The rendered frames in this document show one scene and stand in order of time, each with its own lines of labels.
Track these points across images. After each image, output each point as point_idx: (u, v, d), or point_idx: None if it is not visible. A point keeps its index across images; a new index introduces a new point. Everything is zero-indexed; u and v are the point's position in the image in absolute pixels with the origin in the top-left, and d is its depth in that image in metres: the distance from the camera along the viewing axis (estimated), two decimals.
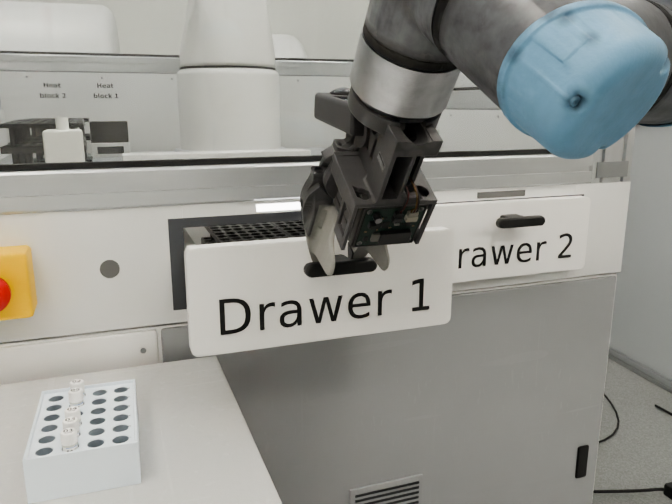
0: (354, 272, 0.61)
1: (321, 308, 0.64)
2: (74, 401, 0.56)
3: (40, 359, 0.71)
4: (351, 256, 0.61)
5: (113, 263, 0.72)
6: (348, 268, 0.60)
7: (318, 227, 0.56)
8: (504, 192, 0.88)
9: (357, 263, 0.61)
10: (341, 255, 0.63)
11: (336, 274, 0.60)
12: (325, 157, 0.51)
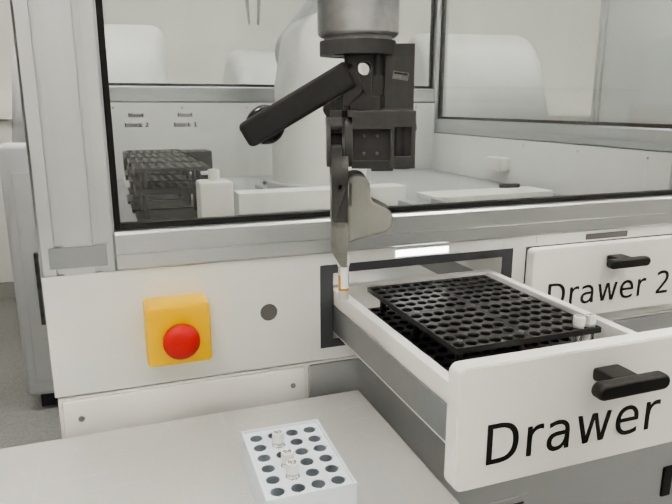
0: (647, 391, 0.51)
1: (589, 426, 0.54)
2: (278, 442, 0.62)
3: (206, 395, 0.78)
4: None
5: (272, 307, 0.78)
6: (642, 387, 0.51)
7: (348, 207, 0.58)
8: (609, 233, 0.94)
9: (651, 380, 0.51)
10: (620, 367, 0.53)
11: (629, 395, 0.50)
12: (340, 124, 0.55)
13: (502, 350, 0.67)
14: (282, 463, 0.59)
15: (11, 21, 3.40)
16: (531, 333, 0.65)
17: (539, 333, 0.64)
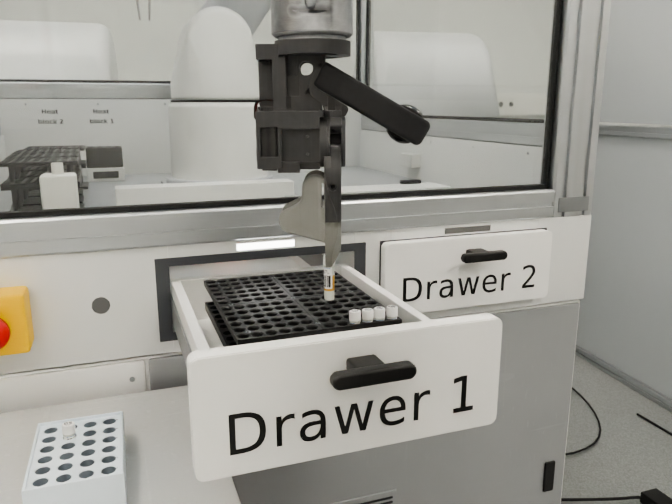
0: (390, 381, 0.51)
1: (348, 416, 0.54)
2: (67, 433, 0.62)
3: (37, 388, 0.78)
4: (325, 250, 0.61)
5: (104, 300, 0.78)
6: (383, 377, 0.51)
7: (324, 199, 0.63)
8: (470, 227, 0.94)
9: (393, 370, 0.51)
10: (373, 357, 0.53)
11: (369, 385, 0.50)
12: None
13: None
14: (326, 263, 0.63)
15: None
16: (328, 325, 0.65)
17: (335, 325, 0.64)
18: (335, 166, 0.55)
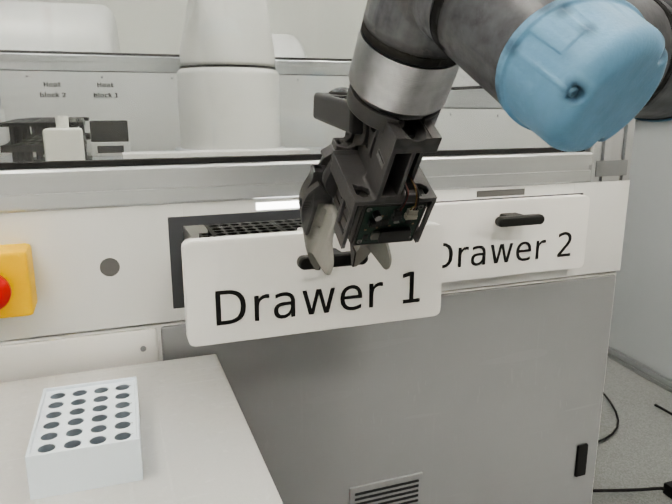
0: (346, 265, 0.63)
1: (314, 300, 0.66)
2: None
3: (40, 357, 0.71)
4: (354, 256, 0.62)
5: (113, 262, 0.72)
6: (340, 261, 0.63)
7: (316, 226, 0.56)
8: (503, 190, 0.88)
9: (348, 255, 0.63)
10: (333, 249, 0.65)
11: None
12: (324, 156, 0.51)
13: None
14: None
15: None
16: None
17: None
18: None
